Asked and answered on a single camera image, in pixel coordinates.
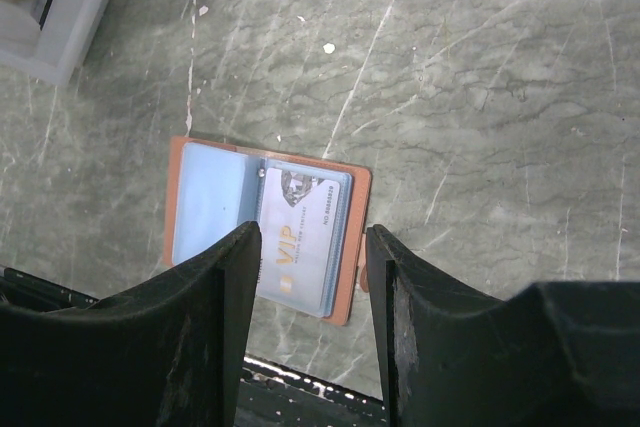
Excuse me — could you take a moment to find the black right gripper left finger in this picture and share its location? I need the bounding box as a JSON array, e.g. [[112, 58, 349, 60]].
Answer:
[[1, 221, 261, 426]]

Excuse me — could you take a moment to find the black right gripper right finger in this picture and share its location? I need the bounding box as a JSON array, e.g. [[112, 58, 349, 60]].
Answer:
[[366, 225, 639, 426]]

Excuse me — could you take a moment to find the white crest credit card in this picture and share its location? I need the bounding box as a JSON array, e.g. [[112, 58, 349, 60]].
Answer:
[[258, 167, 341, 317]]

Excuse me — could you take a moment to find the pink blue card holder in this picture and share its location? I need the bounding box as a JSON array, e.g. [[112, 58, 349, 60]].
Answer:
[[163, 136, 372, 326]]

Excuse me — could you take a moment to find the white card tray box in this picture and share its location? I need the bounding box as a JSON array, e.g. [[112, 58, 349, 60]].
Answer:
[[1, 0, 109, 86]]

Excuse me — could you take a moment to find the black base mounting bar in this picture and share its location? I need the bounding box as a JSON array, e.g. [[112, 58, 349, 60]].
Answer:
[[0, 266, 389, 427]]

